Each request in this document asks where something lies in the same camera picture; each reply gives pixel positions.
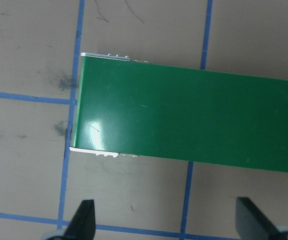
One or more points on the green belt conveyor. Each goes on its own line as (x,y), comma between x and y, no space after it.
(184,112)

